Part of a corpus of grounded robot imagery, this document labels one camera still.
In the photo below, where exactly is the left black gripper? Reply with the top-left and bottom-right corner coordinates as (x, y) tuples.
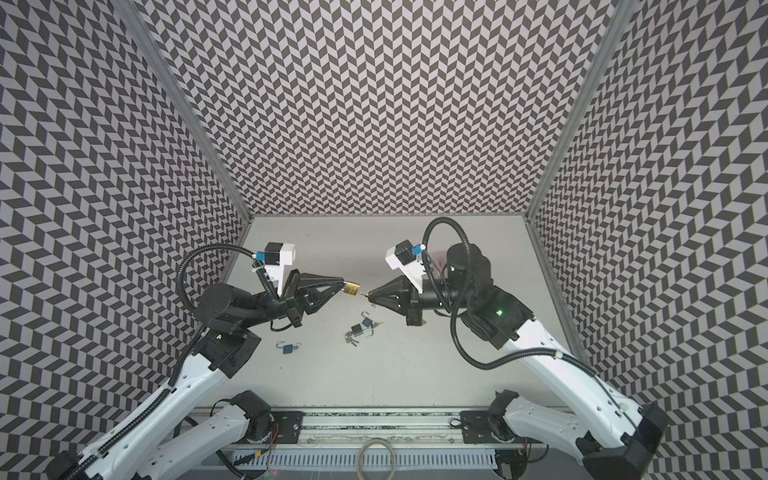
(235, 270), (344, 333)

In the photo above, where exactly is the small brass padlock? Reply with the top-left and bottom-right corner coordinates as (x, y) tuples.
(342, 282), (360, 296)

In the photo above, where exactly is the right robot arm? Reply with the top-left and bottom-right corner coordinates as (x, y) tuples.
(367, 217), (670, 479)

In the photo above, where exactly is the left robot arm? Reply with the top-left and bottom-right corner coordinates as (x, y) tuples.
(45, 243), (359, 479)

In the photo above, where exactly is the blue padlock centre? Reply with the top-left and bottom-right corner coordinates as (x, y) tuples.
(360, 311), (381, 331)

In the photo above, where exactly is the blue padlock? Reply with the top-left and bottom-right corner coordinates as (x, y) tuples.
(276, 341), (301, 355)
(360, 311), (381, 331)

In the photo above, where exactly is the black padlock with keys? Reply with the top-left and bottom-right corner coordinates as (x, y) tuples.
(345, 323), (369, 347)

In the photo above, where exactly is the blue padlock left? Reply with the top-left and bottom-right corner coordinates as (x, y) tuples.
(276, 341), (301, 355)

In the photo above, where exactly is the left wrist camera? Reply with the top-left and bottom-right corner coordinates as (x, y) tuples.
(251, 242), (296, 297)

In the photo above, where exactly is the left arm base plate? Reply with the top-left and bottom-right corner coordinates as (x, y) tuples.
(241, 410), (305, 445)

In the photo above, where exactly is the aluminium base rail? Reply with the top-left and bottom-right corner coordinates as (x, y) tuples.
(128, 405), (637, 480)

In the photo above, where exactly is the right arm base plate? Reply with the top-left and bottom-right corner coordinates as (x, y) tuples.
(449, 410), (543, 446)

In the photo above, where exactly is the grey cable loop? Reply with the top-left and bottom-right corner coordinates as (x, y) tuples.
(356, 437), (398, 480)

